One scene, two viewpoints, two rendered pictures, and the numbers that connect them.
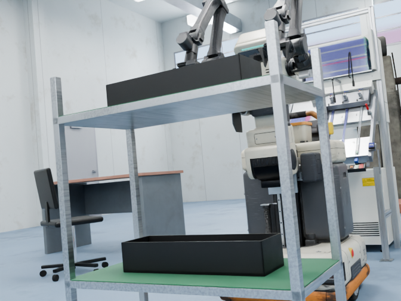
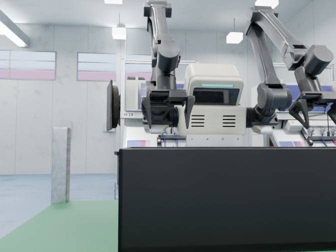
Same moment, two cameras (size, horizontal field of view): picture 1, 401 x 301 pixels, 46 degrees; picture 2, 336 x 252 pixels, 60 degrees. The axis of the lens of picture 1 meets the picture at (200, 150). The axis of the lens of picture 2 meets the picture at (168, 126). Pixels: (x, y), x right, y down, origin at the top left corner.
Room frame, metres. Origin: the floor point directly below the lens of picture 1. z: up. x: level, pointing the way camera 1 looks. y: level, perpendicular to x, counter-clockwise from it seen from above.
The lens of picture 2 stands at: (1.53, 0.48, 1.07)
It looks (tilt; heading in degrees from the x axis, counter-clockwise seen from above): 3 degrees up; 325
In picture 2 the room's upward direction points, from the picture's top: straight up
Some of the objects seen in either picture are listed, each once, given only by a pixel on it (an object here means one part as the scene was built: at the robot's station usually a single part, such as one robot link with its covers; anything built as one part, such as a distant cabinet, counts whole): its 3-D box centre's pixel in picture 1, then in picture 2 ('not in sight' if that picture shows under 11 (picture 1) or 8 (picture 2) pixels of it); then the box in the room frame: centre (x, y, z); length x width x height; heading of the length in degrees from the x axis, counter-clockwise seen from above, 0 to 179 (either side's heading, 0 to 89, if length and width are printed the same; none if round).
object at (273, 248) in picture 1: (199, 253); not in sight; (1.74, 0.04, 0.41); 0.57 x 0.17 x 0.11; 60
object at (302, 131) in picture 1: (290, 134); not in sight; (2.67, -0.51, 0.87); 0.23 x 0.15 x 0.11; 61
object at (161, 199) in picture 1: (111, 212); not in sight; (5.15, 1.01, 0.38); 1.43 x 0.74 x 0.77; 60
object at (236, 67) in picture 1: (181, 89); (328, 186); (1.73, 0.05, 1.01); 0.57 x 0.17 x 0.11; 59
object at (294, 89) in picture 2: not in sight; (305, 99); (3.14, -2.43, 1.52); 0.51 x 0.13 x 0.27; 60
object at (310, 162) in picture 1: (287, 169); not in sight; (2.40, -0.43, 0.68); 0.28 x 0.27 x 0.25; 61
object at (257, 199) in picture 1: (293, 185); not in sight; (2.65, -0.50, 0.59); 0.55 x 0.34 x 0.83; 61
